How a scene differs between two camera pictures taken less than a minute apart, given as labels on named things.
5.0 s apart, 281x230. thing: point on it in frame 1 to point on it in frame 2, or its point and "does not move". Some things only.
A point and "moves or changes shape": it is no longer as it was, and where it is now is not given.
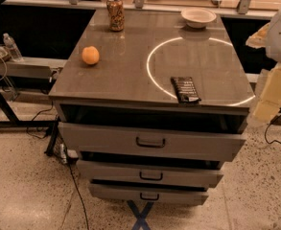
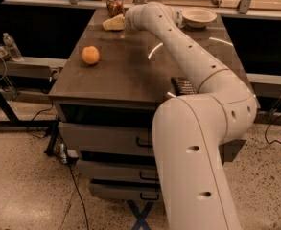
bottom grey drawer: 149,194 does not move
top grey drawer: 151,141 does not move
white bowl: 198,17 does not move
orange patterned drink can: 116,13 moves or changes shape
